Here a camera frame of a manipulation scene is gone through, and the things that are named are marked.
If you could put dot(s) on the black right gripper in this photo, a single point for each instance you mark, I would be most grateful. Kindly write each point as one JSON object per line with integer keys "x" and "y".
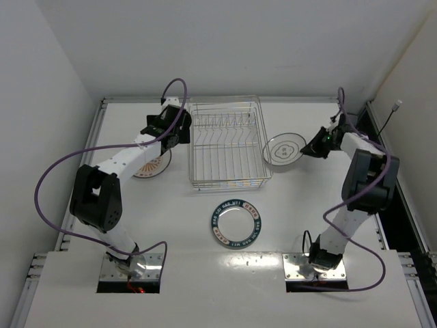
{"x": 315, "y": 145}

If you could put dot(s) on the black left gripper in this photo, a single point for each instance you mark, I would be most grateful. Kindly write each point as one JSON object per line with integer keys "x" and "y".
{"x": 184, "y": 124}

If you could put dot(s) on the white plate thin green rim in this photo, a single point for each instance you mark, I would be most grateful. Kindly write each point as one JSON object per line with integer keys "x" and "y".
{"x": 283, "y": 150}

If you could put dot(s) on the white plate wide green band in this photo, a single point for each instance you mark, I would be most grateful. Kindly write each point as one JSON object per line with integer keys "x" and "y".
{"x": 235, "y": 224}

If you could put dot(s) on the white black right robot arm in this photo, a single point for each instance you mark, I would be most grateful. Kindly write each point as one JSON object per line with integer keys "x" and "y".
{"x": 367, "y": 189}

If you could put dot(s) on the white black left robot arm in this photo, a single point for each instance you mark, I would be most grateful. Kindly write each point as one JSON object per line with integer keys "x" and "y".
{"x": 97, "y": 193}

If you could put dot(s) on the white plate orange sunburst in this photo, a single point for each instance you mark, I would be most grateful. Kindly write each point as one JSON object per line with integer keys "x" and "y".
{"x": 155, "y": 167}

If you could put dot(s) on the metal wire dish rack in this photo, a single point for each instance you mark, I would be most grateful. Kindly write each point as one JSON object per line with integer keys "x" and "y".
{"x": 229, "y": 143}

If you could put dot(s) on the black cable white plug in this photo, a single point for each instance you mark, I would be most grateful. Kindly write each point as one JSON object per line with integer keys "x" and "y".
{"x": 394, "y": 109}

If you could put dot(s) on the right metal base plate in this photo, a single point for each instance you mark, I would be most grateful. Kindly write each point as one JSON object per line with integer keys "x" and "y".
{"x": 297, "y": 269}

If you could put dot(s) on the metal base plate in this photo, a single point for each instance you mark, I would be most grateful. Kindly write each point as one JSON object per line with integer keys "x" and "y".
{"x": 143, "y": 268}
{"x": 297, "y": 269}

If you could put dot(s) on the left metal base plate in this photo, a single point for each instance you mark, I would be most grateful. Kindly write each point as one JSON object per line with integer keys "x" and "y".
{"x": 143, "y": 268}

